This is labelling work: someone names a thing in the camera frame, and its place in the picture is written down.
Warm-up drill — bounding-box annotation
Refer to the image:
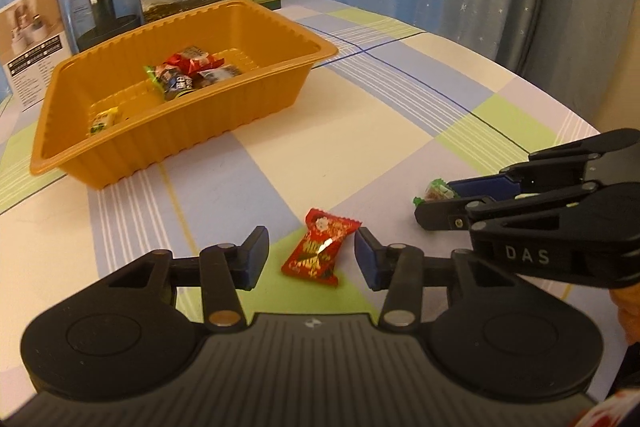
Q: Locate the red patterned clothing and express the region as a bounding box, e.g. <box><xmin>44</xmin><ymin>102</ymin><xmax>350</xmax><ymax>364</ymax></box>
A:
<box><xmin>575</xmin><ymin>382</ymin><xmax>640</xmax><ymax>427</ymax></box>

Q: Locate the green and dark blue packet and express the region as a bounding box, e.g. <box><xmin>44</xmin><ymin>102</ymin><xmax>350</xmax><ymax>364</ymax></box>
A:
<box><xmin>144</xmin><ymin>63</ymin><xmax>196</xmax><ymax>102</ymax></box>

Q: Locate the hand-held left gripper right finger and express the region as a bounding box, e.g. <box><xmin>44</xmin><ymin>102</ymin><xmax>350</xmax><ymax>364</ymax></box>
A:
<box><xmin>354</xmin><ymin>227</ymin><xmax>521</xmax><ymax>333</ymax></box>

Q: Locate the green candy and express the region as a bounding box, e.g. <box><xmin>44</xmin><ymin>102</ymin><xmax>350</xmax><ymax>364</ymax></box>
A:
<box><xmin>412</xmin><ymin>178</ymin><xmax>462</xmax><ymax>208</ymax></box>

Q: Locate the person's right hand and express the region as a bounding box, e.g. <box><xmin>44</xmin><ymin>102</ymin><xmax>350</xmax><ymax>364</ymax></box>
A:
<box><xmin>612</xmin><ymin>284</ymin><xmax>640</xmax><ymax>348</ymax></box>

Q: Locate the yellow green snack packet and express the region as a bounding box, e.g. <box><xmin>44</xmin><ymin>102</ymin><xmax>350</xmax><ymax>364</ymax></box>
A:
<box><xmin>89</xmin><ymin>107</ymin><xmax>121</xmax><ymax>136</ymax></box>

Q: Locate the silver brown snack packet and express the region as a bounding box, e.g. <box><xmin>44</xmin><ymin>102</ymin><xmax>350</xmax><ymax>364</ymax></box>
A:
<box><xmin>192</xmin><ymin>63</ymin><xmax>243</xmax><ymax>88</ymax></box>

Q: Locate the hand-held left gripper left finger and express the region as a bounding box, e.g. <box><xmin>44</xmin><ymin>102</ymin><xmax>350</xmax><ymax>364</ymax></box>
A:
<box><xmin>107</xmin><ymin>226</ymin><xmax>271</xmax><ymax>333</ymax></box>

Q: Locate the orange plastic tray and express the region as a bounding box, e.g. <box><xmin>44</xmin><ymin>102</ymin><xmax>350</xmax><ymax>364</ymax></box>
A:
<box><xmin>29</xmin><ymin>0</ymin><xmax>340</xmax><ymax>192</ymax></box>

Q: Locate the white product box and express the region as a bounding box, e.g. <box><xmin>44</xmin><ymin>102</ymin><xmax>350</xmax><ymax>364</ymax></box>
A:
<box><xmin>0</xmin><ymin>0</ymin><xmax>76</xmax><ymax>110</ymax></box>

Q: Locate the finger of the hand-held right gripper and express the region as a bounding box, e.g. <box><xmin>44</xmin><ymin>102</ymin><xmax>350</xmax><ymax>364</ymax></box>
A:
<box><xmin>447</xmin><ymin>129</ymin><xmax>640</xmax><ymax>200</ymax></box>
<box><xmin>414</xmin><ymin>183</ymin><xmax>601</xmax><ymax>233</ymax></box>

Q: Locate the red packet with white label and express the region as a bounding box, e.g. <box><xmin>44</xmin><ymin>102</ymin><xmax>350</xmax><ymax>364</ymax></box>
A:
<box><xmin>165</xmin><ymin>47</ymin><xmax>213</xmax><ymax>75</ymax></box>

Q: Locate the dark glass jar appliance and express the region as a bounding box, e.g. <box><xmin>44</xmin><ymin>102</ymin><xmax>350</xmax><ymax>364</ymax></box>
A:
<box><xmin>67</xmin><ymin>0</ymin><xmax>141</xmax><ymax>54</ymax></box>

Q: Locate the red candy with yellow print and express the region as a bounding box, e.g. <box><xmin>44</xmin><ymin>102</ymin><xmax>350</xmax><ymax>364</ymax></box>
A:
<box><xmin>280</xmin><ymin>208</ymin><xmax>362</xmax><ymax>287</ymax></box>

